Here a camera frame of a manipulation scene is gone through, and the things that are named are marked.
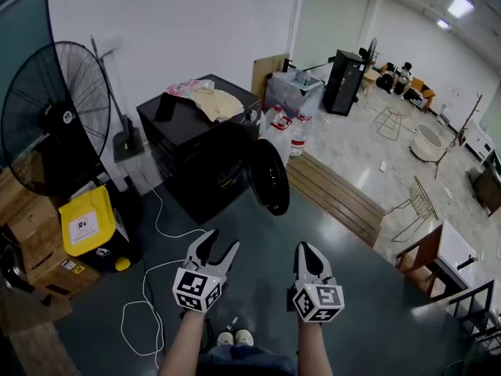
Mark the brown cardboard boxes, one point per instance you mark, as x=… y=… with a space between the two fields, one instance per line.
x=35 y=245

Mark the brown cardboard sheet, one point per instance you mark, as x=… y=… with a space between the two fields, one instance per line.
x=264 y=77

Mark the person's shoe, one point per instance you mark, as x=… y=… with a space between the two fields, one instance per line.
x=244 y=337
x=225 y=339

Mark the black faucet-shaped fixture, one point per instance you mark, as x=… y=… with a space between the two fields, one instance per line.
x=288 y=66

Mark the person's blue jeans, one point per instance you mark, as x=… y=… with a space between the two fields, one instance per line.
x=246 y=362

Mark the beige cloth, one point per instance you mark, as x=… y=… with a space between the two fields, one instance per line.
x=217 y=104

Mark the person's right forearm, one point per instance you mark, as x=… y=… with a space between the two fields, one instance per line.
x=309 y=347

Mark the black tripod stand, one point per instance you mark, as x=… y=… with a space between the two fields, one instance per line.
x=444 y=157

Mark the white low cabinet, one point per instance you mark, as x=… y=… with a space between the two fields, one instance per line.
x=479 y=139

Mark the black standing fan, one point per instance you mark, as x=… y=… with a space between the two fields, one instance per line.
x=371 y=51

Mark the person's right shoe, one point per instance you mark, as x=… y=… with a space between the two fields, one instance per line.
x=244 y=337

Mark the black metal rack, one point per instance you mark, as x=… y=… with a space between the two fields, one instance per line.
x=475 y=308

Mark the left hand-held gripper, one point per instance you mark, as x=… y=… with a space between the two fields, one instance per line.
x=199 y=286

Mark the black round machine door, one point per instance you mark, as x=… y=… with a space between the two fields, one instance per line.
x=270 y=178

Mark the dark wooden cabinet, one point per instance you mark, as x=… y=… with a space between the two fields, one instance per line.
x=489 y=186

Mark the plastic-wrapped box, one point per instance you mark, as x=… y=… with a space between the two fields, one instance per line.
x=289 y=90

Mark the person's left forearm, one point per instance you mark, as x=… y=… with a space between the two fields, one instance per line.
x=180 y=347

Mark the wooden plank step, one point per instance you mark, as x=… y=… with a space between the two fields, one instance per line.
x=332 y=194

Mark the tall black cabinet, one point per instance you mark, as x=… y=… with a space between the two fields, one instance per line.
x=344 y=82

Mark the wooden coat rack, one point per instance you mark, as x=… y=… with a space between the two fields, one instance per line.
x=469 y=118

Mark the person's left shoe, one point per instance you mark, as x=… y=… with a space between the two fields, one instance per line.
x=225 y=339

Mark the yellow sofa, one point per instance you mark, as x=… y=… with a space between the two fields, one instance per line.
x=424 y=88

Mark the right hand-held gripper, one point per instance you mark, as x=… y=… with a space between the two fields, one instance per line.
x=319 y=302

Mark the pastel patterned cloth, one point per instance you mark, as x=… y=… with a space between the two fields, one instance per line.
x=180 y=88

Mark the wooden table with white top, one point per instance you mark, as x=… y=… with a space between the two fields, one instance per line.
x=454 y=251

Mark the rectangular ceiling light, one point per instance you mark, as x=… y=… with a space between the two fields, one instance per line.
x=443 y=24
x=460 y=5

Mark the black bin with yellow lid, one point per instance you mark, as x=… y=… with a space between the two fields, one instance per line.
x=88 y=225

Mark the black flat pouch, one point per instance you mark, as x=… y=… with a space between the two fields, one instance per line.
x=164 y=108

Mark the black washing machine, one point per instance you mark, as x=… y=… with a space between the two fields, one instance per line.
x=184 y=147

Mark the round white low table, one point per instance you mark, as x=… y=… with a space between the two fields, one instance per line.
x=426 y=141

